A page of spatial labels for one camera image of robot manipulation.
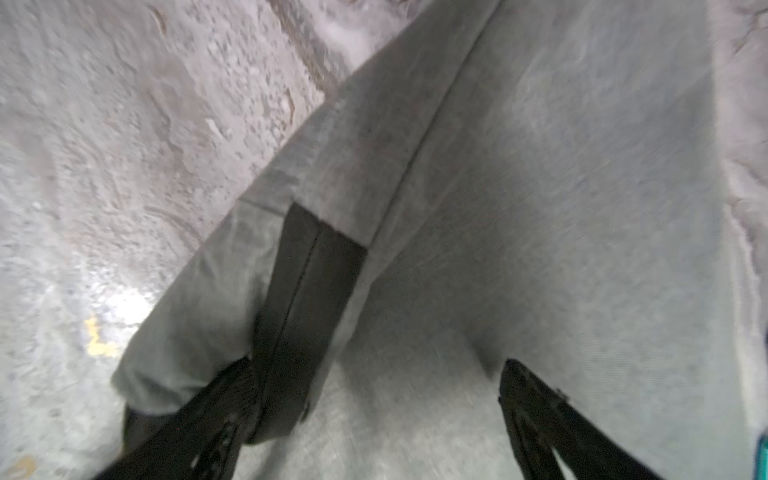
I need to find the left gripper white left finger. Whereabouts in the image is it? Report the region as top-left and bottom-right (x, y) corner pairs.
(96, 358), (259, 480)

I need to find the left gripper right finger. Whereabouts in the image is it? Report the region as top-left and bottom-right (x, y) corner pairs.
(498, 359), (659, 479)

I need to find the grey laptop bag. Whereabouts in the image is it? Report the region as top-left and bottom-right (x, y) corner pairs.
(112, 1), (756, 479)

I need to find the teal flat tool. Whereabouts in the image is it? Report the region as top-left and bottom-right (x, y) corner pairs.
(753, 433), (768, 480)

